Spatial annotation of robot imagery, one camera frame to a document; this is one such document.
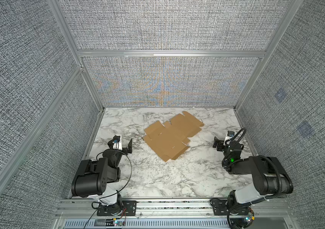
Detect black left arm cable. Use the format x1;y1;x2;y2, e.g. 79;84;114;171
83;148;133;229

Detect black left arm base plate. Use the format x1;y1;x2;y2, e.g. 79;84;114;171
97;200;137;218

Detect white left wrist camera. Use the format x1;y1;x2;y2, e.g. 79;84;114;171
112;135;122;150

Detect brown cardboard box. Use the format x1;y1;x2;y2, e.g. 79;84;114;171
143;111;204;162

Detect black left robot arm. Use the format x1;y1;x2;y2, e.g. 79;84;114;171
71;135;133;216

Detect aluminium front rail frame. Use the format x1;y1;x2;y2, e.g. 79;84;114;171
51;198;300;229

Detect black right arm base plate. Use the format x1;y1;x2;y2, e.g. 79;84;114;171
209;198;254;216

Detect aluminium enclosure frame bars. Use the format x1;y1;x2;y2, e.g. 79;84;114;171
0;0;304;214

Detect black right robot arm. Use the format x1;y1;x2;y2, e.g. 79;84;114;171
210;137;294;216

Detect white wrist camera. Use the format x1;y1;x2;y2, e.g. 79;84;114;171
225;131;235;141
112;135;122;150

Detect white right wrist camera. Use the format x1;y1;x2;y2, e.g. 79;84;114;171
225;131;235;141

